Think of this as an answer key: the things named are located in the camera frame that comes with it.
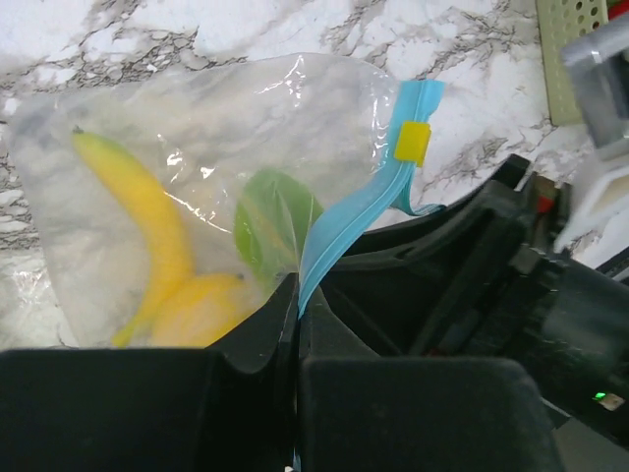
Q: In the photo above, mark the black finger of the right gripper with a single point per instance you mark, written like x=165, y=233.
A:
x=399, y=288

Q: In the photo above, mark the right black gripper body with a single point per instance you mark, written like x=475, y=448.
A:
x=513, y=296

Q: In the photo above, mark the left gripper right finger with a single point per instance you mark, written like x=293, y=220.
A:
x=358, y=411

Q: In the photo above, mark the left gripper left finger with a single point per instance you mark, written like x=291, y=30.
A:
x=225, y=407

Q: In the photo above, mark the yellow toy banana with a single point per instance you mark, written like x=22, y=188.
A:
x=141, y=195

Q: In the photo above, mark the green toy pepper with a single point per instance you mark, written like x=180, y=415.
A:
x=273, y=217

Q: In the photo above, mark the clear zip top bag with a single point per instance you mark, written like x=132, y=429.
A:
x=330, y=122

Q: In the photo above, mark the yellow bag zipper slider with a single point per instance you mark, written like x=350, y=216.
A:
x=413, y=142

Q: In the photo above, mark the beige plastic basket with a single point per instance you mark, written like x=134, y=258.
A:
x=566, y=26

